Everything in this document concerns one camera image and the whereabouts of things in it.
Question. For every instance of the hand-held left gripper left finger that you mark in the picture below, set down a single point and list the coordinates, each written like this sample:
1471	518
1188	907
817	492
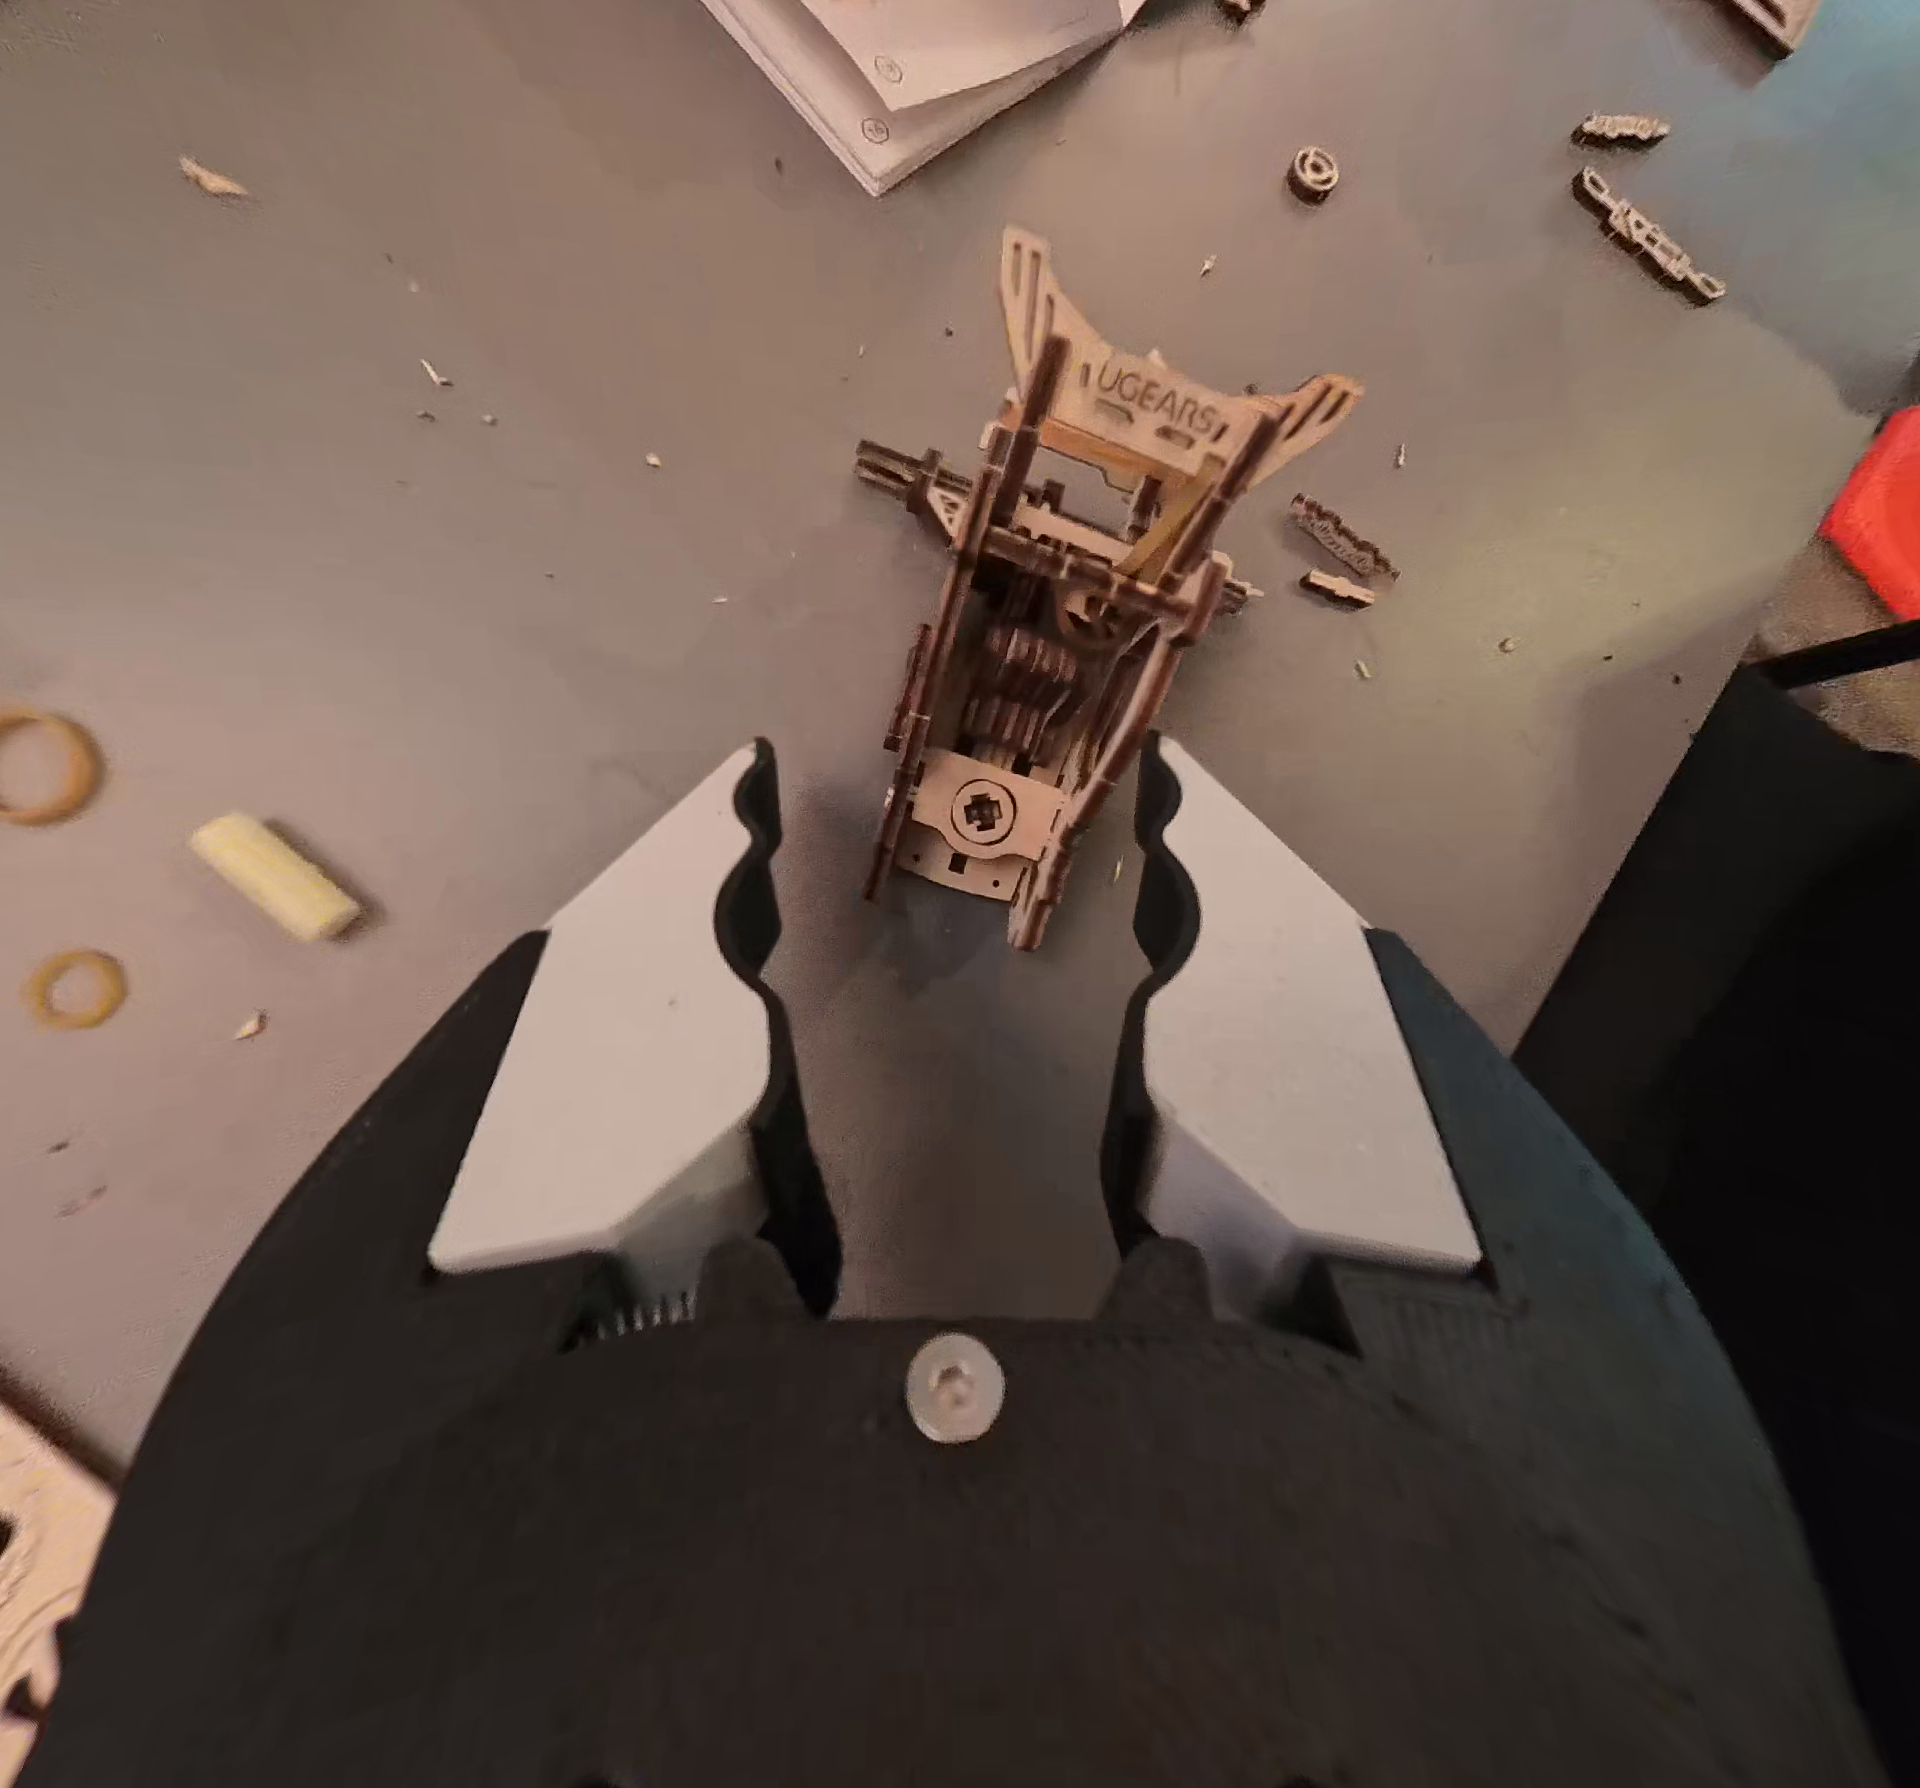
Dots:
629	1068

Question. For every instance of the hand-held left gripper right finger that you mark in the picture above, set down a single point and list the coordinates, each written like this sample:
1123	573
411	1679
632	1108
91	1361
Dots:
1291	1068

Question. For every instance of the wooden model vehicle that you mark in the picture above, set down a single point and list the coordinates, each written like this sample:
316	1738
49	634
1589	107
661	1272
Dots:
1154	400

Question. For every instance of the slender wooden frame part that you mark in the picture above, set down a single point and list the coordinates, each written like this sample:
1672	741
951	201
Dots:
1652	239

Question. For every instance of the pale yellow wax stick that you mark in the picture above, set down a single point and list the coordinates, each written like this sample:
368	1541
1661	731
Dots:
277	876

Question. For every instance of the short notched wooden part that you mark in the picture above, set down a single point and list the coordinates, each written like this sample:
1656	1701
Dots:
1334	590

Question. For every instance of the tan rubber band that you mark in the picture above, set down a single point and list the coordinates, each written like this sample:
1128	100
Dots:
96	763
119	989

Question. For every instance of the wooden sheet gear cutouts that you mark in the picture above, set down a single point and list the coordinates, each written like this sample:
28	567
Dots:
45	1503

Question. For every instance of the red object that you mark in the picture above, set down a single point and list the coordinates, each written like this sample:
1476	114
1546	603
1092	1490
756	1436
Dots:
1884	512

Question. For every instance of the round wooden wheel part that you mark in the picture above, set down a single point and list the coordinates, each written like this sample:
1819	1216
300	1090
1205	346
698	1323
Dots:
1294	175

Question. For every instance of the small wood chip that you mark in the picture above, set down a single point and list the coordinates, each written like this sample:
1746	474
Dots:
212	177

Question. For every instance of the small open instruction booklet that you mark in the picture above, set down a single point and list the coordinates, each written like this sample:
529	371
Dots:
928	46

